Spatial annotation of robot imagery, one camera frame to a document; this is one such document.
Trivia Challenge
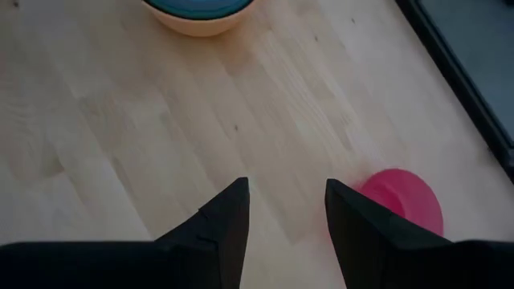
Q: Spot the orange plastic bowl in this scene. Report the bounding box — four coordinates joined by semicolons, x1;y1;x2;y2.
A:
140;0;257;39

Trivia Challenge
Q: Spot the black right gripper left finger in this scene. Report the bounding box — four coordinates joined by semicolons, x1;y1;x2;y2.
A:
0;177;251;289

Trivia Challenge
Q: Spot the black table edge strip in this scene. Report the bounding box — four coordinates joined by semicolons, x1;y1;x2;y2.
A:
394;0;514;182

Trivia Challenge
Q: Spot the small pink plastic bowl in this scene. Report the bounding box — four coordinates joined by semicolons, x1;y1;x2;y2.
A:
353;168;445;238

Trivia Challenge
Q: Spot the blue plastic bowl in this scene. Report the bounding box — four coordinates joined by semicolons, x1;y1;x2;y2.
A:
142;0;255;21

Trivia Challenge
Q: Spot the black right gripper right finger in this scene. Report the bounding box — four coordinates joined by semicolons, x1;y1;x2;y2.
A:
324;177;514;289

